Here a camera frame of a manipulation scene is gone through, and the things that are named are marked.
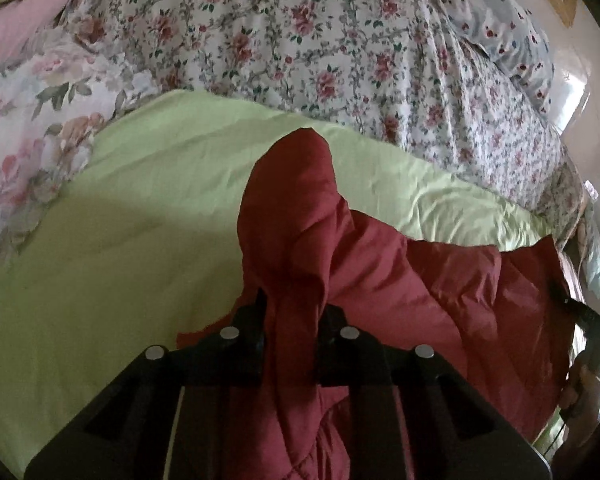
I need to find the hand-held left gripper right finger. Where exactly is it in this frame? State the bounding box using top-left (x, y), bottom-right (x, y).
top-left (312, 302), bottom-right (538, 480)

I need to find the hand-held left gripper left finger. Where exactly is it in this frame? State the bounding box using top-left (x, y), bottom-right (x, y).
top-left (22, 287), bottom-right (268, 480)

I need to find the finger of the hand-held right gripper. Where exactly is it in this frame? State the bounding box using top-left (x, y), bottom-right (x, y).
top-left (550, 282), bottom-right (593, 323)

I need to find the red quilted jacket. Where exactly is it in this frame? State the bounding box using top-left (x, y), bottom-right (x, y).
top-left (177, 127), bottom-right (581, 480)

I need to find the person's right hand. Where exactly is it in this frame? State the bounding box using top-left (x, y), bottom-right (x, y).
top-left (560, 357), bottom-right (600, 426)

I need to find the light green bed sheet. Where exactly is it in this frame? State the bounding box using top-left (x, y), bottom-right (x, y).
top-left (0, 89), bottom-right (563, 480)

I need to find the pale blue heart print pillow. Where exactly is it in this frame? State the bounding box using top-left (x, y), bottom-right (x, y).
top-left (420, 0), bottom-right (556, 116)

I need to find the large flower print cloth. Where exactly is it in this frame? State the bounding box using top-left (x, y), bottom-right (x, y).
top-left (0, 25), bottom-right (161, 271)

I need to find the small rose print duvet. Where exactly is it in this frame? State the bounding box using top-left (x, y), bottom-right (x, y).
top-left (55, 0), bottom-right (588, 256)

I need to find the pink pillow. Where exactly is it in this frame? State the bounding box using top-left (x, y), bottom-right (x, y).
top-left (0, 0), bottom-right (76, 86)

